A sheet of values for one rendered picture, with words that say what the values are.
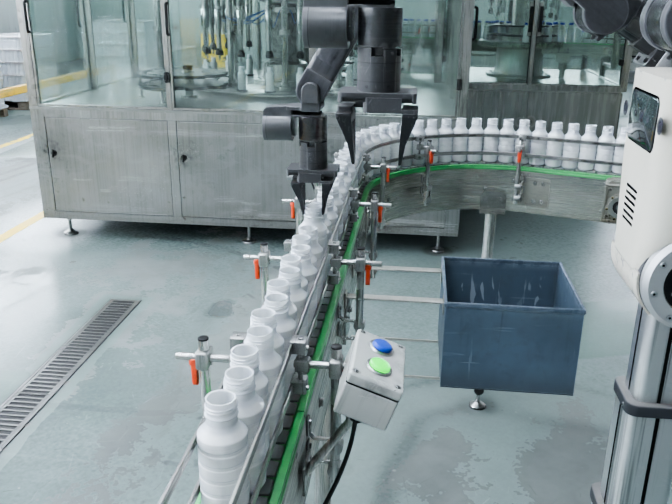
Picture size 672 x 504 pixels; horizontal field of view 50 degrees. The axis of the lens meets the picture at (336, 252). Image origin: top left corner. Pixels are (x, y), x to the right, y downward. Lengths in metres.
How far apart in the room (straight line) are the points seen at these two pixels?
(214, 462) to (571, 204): 2.17
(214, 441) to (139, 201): 4.20
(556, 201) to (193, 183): 2.69
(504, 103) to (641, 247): 5.28
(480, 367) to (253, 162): 3.19
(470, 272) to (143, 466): 1.44
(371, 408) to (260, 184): 3.78
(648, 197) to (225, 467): 0.74
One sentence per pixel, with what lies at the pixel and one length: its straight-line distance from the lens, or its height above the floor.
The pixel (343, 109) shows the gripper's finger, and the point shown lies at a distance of 0.97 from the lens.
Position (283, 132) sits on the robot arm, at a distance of 1.44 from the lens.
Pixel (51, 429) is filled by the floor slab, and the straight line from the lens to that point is 3.10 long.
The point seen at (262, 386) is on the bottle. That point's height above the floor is 1.12.
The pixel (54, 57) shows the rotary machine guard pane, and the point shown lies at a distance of 5.07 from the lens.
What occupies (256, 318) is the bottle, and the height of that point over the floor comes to 1.16.
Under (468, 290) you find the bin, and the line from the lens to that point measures 1.98.
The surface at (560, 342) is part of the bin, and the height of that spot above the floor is 0.87.
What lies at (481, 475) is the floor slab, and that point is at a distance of 2.74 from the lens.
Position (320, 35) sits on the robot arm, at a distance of 0.95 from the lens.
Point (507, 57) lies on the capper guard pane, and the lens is 6.45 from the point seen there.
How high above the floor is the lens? 1.61
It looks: 20 degrees down
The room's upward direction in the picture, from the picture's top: 1 degrees clockwise
